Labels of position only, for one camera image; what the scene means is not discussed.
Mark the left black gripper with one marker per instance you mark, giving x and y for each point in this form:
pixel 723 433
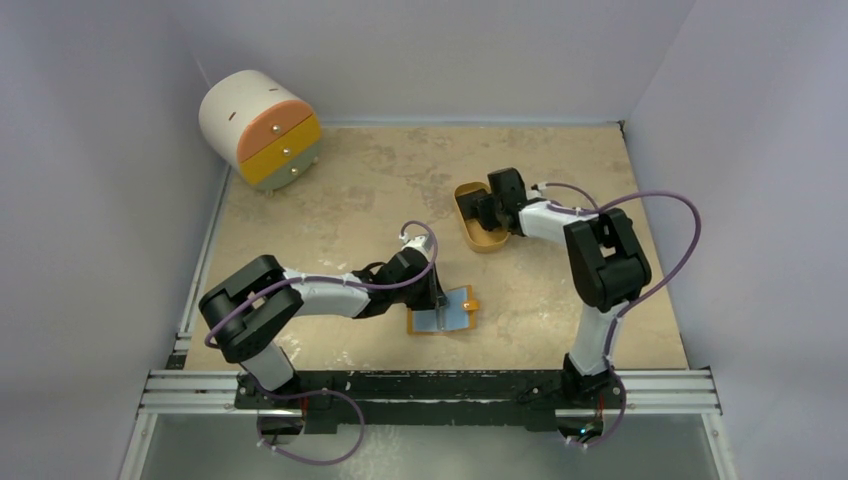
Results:
pixel 433 296

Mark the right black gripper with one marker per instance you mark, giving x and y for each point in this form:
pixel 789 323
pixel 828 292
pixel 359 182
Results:
pixel 484 211

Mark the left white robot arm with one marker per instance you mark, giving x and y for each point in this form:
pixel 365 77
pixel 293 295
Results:
pixel 250 308

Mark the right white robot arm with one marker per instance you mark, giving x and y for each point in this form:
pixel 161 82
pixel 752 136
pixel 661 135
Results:
pixel 608 266

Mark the orange oval tray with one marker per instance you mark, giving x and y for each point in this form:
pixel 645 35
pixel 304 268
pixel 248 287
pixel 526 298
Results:
pixel 476 237

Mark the white round mini drawer chest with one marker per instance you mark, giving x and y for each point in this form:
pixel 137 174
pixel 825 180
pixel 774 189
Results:
pixel 267 134

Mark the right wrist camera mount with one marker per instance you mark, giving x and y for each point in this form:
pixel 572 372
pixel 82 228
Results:
pixel 536 191

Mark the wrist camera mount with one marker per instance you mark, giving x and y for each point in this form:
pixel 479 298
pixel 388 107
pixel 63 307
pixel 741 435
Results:
pixel 536 191
pixel 422 243

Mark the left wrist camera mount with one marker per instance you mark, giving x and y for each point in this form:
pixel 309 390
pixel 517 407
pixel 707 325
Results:
pixel 422 243

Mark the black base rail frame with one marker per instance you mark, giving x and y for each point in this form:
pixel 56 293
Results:
pixel 532 399

